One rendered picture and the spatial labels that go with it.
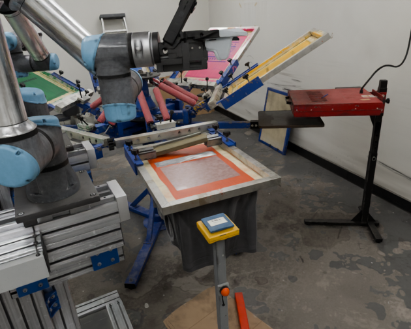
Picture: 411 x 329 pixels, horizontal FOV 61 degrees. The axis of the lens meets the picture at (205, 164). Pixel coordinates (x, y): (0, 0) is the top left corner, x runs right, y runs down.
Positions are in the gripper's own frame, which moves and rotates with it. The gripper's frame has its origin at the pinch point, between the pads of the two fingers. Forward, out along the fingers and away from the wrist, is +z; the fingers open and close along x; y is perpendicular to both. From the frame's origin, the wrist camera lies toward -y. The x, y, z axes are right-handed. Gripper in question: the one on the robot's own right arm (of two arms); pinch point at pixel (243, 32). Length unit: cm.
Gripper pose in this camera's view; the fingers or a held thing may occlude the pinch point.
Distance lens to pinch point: 82.8
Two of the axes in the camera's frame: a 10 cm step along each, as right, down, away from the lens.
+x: 0.2, 2.7, -9.6
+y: 0.6, 9.6, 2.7
